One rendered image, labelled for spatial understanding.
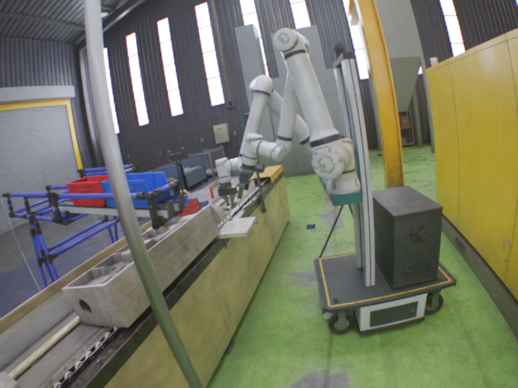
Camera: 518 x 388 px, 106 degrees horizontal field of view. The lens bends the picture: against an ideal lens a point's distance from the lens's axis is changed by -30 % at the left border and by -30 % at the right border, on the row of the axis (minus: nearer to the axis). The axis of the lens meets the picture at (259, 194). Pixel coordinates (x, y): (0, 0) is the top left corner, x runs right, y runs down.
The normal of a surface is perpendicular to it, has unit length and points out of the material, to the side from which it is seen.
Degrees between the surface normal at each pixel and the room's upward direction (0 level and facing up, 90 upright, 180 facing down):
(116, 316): 90
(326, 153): 92
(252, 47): 90
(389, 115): 90
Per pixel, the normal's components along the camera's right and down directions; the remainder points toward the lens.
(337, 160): -0.35, 0.37
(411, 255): -0.09, 0.26
